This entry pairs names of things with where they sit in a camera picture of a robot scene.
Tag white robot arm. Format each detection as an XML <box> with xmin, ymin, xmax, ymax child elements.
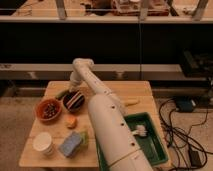
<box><xmin>70</xmin><ymin>58</ymin><xmax>153</xmax><ymax>171</ymax></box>

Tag white paper cup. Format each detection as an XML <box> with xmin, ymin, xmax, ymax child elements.
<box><xmin>33</xmin><ymin>132</ymin><xmax>53</xmax><ymax>155</ymax></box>

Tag dark striped bowl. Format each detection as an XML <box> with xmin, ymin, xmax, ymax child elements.
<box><xmin>63</xmin><ymin>91</ymin><xmax>85</xmax><ymax>113</ymax></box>

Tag orange bowl with beans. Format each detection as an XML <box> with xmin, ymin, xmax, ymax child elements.
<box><xmin>35</xmin><ymin>98</ymin><xmax>62</xmax><ymax>122</ymax></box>

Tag small orange fruit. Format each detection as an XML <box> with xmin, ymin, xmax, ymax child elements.
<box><xmin>65</xmin><ymin>115</ymin><xmax>77</xmax><ymax>129</ymax></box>

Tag blue and green sponge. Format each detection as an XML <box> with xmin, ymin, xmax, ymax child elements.
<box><xmin>59</xmin><ymin>131</ymin><xmax>89</xmax><ymax>158</ymax></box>

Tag yellow banana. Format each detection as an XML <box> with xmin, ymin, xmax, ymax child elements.
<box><xmin>123</xmin><ymin>99</ymin><xmax>139</xmax><ymax>107</ymax></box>

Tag metal shelf rack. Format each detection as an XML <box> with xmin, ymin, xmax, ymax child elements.
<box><xmin>0</xmin><ymin>0</ymin><xmax>213</xmax><ymax>86</ymax></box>

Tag white dish brush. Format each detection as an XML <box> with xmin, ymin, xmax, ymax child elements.
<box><xmin>132</xmin><ymin>125</ymin><xmax>147</xmax><ymax>137</ymax></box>

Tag green plastic tray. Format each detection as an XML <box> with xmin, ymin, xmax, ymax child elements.
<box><xmin>93</xmin><ymin>113</ymin><xmax>168</xmax><ymax>171</ymax></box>

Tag dark box on shelf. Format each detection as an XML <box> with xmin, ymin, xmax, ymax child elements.
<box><xmin>180</xmin><ymin>51</ymin><xmax>213</xmax><ymax>78</ymax></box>

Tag black power adapter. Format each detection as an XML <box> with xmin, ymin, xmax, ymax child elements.
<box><xmin>188</xmin><ymin>149</ymin><xmax>202</xmax><ymax>167</ymax></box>

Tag black floor cables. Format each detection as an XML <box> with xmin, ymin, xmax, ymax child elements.
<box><xmin>157</xmin><ymin>97</ymin><xmax>213</xmax><ymax>171</ymax></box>

